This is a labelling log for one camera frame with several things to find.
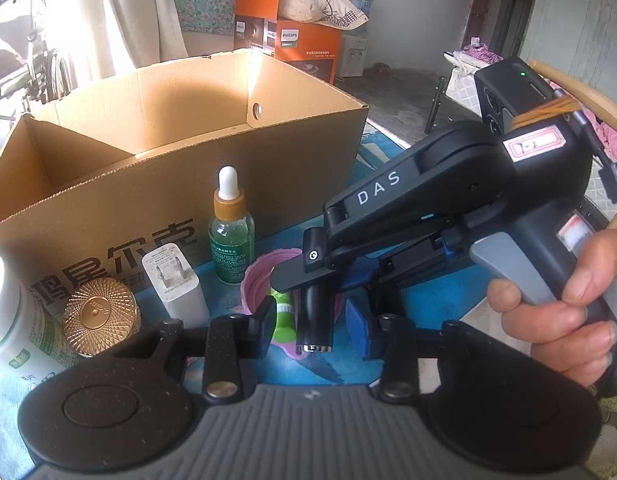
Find green dropper bottle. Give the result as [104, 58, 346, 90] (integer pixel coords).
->
[209, 166, 255, 285]

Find person right hand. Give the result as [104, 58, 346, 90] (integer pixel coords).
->
[487, 229, 617, 387]

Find green small tube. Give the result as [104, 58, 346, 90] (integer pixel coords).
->
[270, 288, 296, 344]

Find white power adapter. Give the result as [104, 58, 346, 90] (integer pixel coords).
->
[141, 243, 211, 328]

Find gold round lid jar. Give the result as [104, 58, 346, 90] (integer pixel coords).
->
[63, 278, 141, 358]

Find white green supplement bottle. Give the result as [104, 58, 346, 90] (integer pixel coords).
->
[0, 256, 82, 385]

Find large cardboard box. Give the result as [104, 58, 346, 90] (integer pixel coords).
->
[0, 50, 368, 315]

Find white water dispenser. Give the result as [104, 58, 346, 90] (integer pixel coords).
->
[335, 0, 373, 79]

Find orange Philips box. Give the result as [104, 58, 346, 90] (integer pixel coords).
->
[232, 0, 342, 84]

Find white cloth bag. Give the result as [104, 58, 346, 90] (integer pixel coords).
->
[278, 0, 368, 32]

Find white curtain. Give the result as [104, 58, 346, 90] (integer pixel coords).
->
[47, 0, 188, 88]

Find wheelchair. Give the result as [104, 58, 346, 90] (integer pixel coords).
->
[0, 0, 76, 124]

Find purple plastic ring cup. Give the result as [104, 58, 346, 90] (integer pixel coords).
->
[238, 248, 345, 361]

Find black camera box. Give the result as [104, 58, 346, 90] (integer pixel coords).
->
[474, 58, 569, 138]

